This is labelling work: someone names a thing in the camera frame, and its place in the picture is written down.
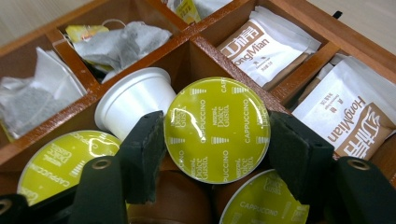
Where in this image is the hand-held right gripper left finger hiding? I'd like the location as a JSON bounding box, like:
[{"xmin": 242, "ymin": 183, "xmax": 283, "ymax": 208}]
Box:
[{"xmin": 68, "ymin": 110, "xmax": 167, "ymax": 224}]

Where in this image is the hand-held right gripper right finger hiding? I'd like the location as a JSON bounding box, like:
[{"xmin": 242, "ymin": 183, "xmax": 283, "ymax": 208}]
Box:
[{"xmin": 269, "ymin": 111, "xmax": 396, "ymax": 224}]

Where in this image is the green lid coffee capsule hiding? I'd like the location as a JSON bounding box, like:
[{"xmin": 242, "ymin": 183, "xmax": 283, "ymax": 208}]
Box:
[
  {"xmin": 214, "ymin": 169, "xmax": 311, "ymax": 224},
  {"xmin": 163, "ymin": 77, "xmax": 272, "ymax": 185}
]

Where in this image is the wooden box with glass lid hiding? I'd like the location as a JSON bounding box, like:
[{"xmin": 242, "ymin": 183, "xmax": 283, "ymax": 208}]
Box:
[{"xmin": 0, "ymin": 0, "xmax": 396, "ymax": 224}]

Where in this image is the white and brown sachet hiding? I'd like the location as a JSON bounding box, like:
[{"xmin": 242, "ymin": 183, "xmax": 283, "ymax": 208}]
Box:
[
  {"xmin": 217, "ymin": 5, "xmax": 322, "ymax": 91},
  {"xmin": 292, "ymin": 55, "xmax": 396, "ymax": 161}
]

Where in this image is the white coffee capsule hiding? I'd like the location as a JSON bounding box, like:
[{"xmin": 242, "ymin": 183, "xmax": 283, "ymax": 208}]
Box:
[{"xmin": 93, "ymin": 66, "xmax": 177, "ymax": 142}]

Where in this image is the yellow-lid capsule left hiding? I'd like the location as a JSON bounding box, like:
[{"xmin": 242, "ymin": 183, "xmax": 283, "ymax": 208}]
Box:
[{"xmin": 17, "ymin": 130, "xmax": 122, "ymax": 208}]

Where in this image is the grey tea bag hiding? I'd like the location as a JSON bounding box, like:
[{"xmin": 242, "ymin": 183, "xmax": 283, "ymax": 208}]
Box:
[
  {"xmin": 0, "ymin": 46, "xmax": 88, "ymax": 139},
  {"xmin": 73, "ymin": 21, "xmax": 173, "ymax": 83}
]

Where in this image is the yellow tea packet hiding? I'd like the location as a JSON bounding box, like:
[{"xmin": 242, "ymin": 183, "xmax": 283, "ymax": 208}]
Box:
[{"xmin": 64, "ymin": 24, "xmax": 110, "ymax": 44}]

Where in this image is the yellow and white packet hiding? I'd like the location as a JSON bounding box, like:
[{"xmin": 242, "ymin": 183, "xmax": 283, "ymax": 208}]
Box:
[{"xmin": 167, "ymin": 0, "xmax": 233, "ymax": 24}]

